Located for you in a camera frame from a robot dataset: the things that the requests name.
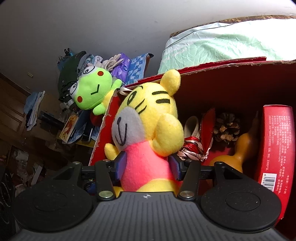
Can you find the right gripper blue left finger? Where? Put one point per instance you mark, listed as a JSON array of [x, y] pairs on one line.
[[120, 165]]

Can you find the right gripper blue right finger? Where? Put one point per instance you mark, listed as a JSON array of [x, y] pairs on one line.
[[177, 167]]

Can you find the yellow tiger plush toy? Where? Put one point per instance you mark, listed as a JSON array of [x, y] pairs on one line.
[[147, 129]]

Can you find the red white ribbon bundle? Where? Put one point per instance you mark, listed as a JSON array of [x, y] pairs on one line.
[[193, 148]]

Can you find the colourful picture book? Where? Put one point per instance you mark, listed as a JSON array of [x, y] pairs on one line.
[[68, 128]]

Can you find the brown pine cone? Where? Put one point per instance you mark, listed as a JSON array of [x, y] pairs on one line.
[[227, 128]]

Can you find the orange gourd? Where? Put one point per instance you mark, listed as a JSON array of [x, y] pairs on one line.
[[245, 149]]

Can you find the green frog plush toy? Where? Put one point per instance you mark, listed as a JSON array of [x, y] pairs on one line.
[[94, 89]]

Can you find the purple tissue pack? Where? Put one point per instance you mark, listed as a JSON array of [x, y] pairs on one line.
[[121, 70]]

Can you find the blue checkered towel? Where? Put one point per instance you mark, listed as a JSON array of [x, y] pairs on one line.
[[137, 68]]

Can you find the red printed carton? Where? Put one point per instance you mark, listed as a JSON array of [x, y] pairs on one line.
[[276, 160]]

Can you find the dark green cap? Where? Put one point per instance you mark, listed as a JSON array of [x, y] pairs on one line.
[[68, 75]]

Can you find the green cartoon bear bedsheet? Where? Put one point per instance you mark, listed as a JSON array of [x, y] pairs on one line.
[[271, 38]]

